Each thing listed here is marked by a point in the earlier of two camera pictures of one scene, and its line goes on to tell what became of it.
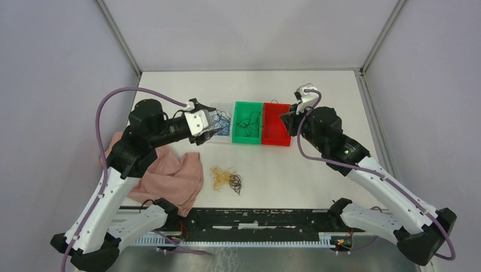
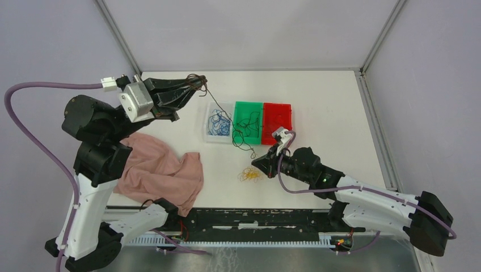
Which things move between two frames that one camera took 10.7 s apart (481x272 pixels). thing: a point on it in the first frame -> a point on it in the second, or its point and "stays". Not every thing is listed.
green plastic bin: x=247 y=122 stays
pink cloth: x=176 y=178 stays
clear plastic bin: x=222 y=118 stays
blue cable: x=221 y=120 stays
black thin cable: x=252 y=123 stays
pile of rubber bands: x=225 y=177 -> x=251 y=173
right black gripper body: x=295 y=120 -> x=286 y=163
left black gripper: x=201 y=137 -> x=169 y=95
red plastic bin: x=274 y=131 stays
